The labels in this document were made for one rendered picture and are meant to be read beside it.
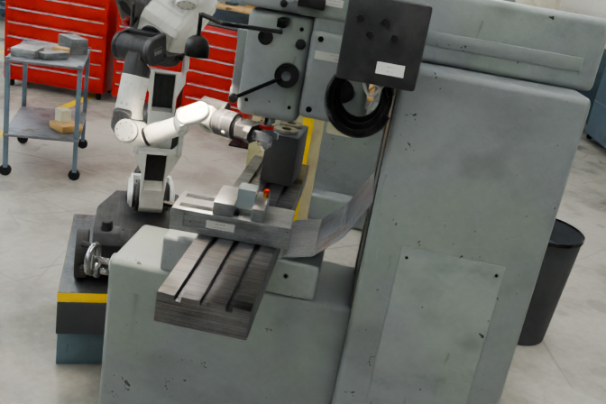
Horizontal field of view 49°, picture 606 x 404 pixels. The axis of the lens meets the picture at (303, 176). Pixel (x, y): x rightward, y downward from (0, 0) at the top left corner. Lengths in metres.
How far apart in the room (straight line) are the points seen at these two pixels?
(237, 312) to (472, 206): 0.73
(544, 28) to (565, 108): 0.24
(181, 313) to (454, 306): 0.82
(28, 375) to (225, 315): 1.55
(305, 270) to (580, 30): 1.04
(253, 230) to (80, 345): 1.32
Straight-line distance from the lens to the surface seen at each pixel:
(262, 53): 1.96
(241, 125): 2.09
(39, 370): 3.06
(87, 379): 3.00
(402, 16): 1.65
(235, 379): 2.30
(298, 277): 2.07
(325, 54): 1.91
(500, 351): 2.12
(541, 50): 1.96
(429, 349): 2.09
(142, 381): 2.40
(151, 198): 2.93
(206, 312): 1.62
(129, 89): 2.27
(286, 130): 2.42
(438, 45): 1.92
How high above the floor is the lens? 1.79
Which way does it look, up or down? 18 degrees down
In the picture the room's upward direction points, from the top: 10 degrees clockwise
